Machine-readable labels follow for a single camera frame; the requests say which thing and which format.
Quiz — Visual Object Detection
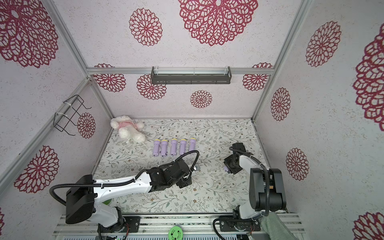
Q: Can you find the green round disc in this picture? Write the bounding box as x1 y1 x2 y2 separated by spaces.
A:
168 226 183 240

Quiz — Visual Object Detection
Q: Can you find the green cloth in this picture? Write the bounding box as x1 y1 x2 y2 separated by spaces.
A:
260 212 297 240

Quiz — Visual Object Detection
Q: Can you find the black wire wall rack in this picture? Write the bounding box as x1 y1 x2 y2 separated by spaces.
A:
53 95 92 137

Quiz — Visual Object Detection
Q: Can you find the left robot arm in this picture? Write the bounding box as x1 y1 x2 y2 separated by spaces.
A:
49 150 200 235

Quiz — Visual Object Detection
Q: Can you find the purple flashlight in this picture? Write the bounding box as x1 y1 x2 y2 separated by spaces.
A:
180 139 187 155
171 139 178 156
189 138 197 151
161 140 168 157
224 166 232 174
153 139 161 157

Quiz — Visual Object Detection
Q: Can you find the black wall shelf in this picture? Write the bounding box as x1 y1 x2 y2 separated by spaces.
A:
150 66 232 85

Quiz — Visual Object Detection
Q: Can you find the white plush toy pink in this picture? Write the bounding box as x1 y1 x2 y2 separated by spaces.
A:
110 116 146 144

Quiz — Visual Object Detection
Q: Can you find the green tape roll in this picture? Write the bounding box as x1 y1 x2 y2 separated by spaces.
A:
103 200 112 206

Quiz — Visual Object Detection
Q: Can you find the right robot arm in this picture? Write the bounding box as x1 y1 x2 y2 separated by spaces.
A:
213 143 287 240

